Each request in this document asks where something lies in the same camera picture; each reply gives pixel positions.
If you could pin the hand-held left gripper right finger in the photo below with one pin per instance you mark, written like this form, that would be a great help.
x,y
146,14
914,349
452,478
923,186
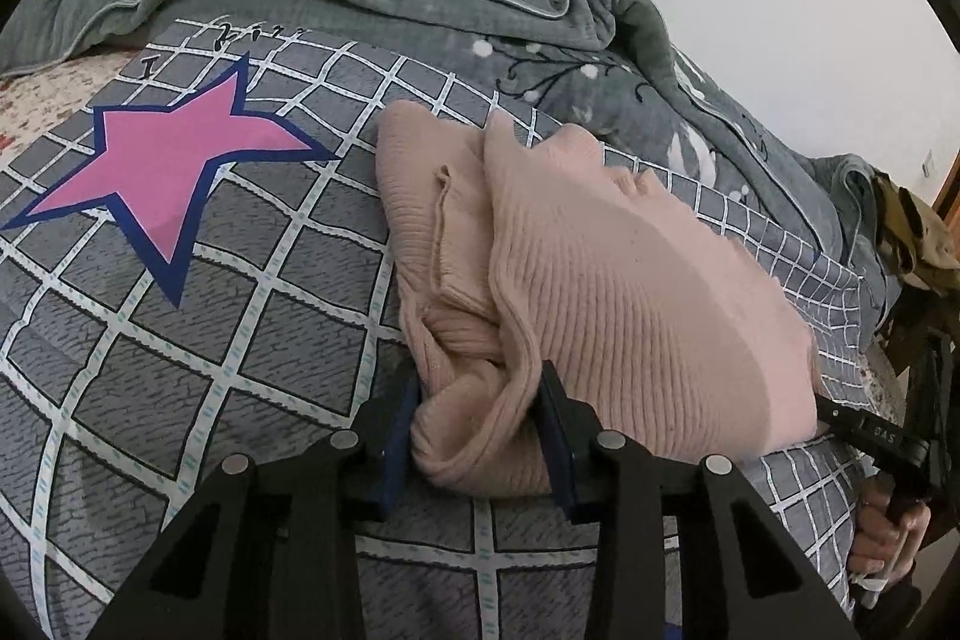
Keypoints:
x,y
559,452

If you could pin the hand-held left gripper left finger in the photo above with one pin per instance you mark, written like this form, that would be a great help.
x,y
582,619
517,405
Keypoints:
x,y
397,445

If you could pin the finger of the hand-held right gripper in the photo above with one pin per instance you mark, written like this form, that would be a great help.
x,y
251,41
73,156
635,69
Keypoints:
x,y
840,419

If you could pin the pink knit sweater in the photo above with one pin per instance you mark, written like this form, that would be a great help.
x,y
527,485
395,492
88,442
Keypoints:
x,y
637,295

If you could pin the person's right forearm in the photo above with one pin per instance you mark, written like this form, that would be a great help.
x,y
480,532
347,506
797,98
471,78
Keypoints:
x,y
889,610

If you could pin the person's right hand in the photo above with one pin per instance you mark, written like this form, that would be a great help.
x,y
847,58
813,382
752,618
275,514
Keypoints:
x,y
889,546

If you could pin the grey checked star blanket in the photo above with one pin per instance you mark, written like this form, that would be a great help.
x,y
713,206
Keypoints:
x,y
225,310

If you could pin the brown wooden door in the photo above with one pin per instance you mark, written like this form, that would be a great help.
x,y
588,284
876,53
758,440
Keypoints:
x,y
951,201

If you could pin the grey-green printed quilt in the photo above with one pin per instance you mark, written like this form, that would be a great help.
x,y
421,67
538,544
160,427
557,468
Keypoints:
x,y
450,10

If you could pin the floral bed sheet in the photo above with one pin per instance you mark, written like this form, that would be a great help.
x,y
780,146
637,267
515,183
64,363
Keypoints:
x,y
37,100

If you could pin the white wall socket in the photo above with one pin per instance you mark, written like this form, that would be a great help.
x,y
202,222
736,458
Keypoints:
x,y
928,162

